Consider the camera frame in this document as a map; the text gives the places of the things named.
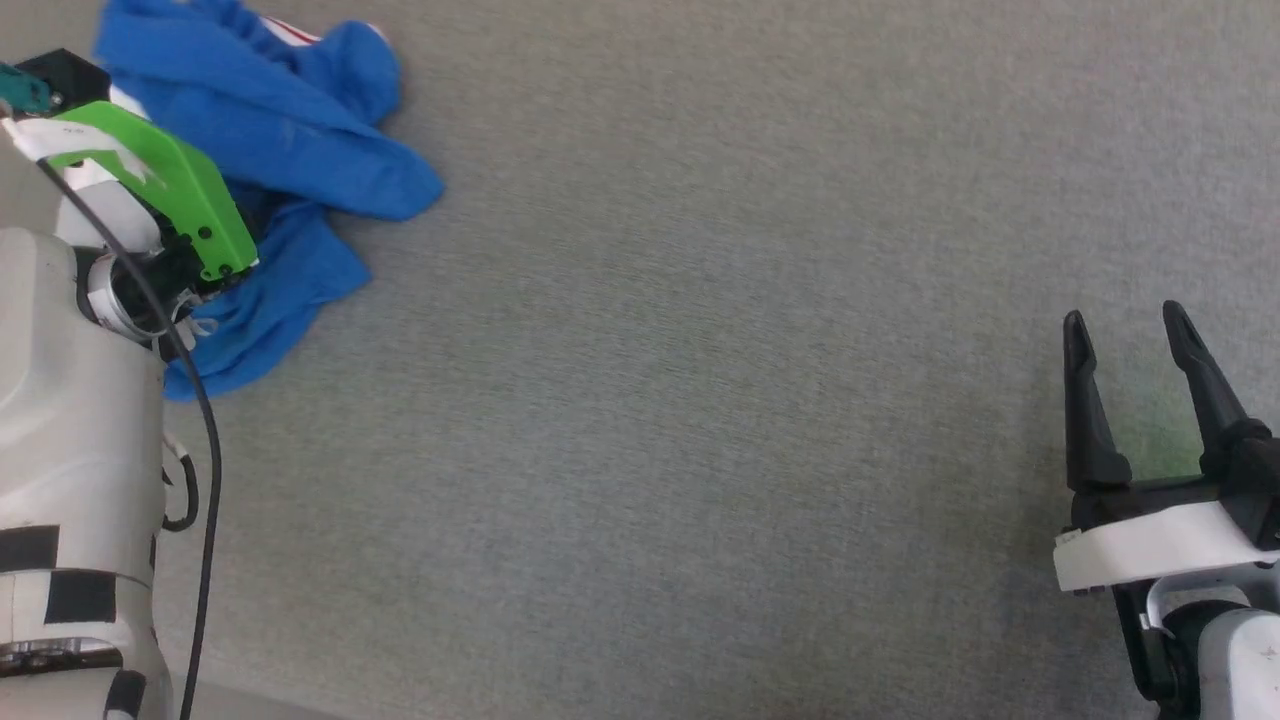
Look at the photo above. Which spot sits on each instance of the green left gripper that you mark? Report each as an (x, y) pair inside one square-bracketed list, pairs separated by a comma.
[(175, 175)]

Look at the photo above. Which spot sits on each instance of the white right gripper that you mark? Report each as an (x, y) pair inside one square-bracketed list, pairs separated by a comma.
[(1150, 545)]

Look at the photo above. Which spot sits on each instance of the blue garment with striped trim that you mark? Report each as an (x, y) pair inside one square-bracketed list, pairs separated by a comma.
[(280, 130)]

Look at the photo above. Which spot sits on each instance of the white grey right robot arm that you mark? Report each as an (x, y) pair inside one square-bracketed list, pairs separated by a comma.
[(1235, 660)]

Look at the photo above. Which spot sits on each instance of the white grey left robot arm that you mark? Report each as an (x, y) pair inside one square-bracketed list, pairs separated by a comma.
[(70, 420)]

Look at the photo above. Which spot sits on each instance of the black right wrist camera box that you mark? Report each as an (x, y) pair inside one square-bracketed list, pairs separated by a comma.
[(1255, 480)]

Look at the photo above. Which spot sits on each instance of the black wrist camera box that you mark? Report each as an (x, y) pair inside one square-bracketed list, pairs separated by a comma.
[(70, 75), (1255, 480)]

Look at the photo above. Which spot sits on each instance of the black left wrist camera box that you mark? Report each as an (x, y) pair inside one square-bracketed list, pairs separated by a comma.
[(70, 75)]

